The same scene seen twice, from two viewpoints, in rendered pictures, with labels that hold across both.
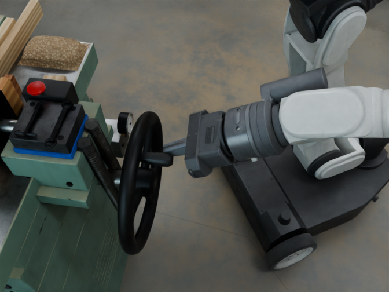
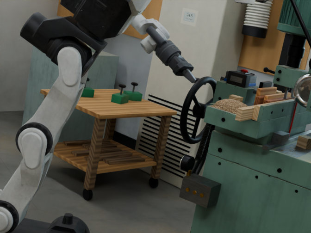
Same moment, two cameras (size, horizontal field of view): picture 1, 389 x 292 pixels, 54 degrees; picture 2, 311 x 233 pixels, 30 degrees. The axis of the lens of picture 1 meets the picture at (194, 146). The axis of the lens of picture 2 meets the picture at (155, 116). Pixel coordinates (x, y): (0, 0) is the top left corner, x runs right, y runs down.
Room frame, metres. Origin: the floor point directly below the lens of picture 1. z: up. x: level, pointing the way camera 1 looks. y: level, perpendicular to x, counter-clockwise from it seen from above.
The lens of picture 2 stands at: (2.62, 0.89, 1.27)
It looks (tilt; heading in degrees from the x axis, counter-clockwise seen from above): 13 degrees down; 204
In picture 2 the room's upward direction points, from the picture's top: 11 degrees clockwise
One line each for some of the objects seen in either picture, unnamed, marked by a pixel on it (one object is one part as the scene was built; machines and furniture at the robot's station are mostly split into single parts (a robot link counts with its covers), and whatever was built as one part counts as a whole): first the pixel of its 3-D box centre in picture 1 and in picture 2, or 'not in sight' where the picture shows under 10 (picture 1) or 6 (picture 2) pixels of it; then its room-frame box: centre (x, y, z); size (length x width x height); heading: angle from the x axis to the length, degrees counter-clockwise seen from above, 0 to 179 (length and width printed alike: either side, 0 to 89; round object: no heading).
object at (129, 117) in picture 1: (124, 124); (187, 166); (0.67, 0.20, 0.65); 0.06 x 0.04 x 0.08; 172
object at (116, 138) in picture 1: (105, 137); (199, 190); (0.68, 0.26, 0.58); 0.12 x 0.08 x 0.08; 82
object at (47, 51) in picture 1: (51, 47); (233, 105); (0.68, 0.32, 0.92); 0.14 x 0.09 x 0.04; 82
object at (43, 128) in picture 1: (50, 115); (239, 76); (0.42, 0.25, 0.99); 0.13 x 0.11 x 0.06; 172
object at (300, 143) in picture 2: not in sight; (305, 142); (0.49, 0.56, 0.82); 0.04 x 0.04 x 0.04; 68
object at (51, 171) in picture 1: (59, 142); (237, 95); (0.42, 0.25, 0.91); 0.15 x 0.14 x 0.09; 172
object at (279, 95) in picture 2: not in sight; (276, 101); (0.40, 0.41, 0.93); 0.24 x 0.01 x 0.06; 172
